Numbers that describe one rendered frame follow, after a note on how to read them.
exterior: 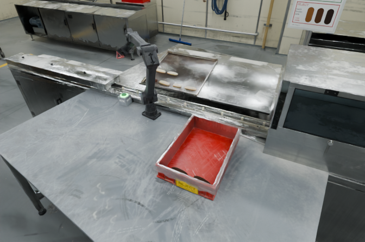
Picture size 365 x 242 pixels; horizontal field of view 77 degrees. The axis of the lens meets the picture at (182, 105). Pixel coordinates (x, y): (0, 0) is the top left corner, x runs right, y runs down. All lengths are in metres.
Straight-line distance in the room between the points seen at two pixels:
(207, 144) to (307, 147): 0.54
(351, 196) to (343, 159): 0.27
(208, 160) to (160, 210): 0.39
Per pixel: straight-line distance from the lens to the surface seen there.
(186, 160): 1.33
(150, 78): 1.40
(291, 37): 4.88
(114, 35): 4.62
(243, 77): 1.91
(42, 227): 2.33
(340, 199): 1.64
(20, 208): 2.53
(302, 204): 1.29
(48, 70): 2.39
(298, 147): 1.38
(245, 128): 1.52
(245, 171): 1.32
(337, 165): 1.45
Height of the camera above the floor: 1.82
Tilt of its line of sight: 35 degrees down
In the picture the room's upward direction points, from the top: 1 degrees counter-clockwise
